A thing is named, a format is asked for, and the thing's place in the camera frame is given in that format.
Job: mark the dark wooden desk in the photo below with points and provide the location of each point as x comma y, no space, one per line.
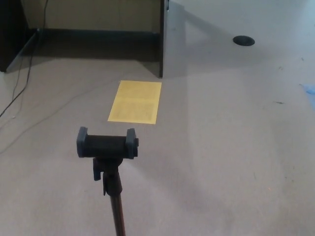
161,49

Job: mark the blue scrap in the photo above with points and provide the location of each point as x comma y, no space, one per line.
310,89

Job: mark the yellow paper sheet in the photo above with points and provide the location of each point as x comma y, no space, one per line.
135,103

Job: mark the black tripod with phone holder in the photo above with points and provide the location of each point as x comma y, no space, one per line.
108,145

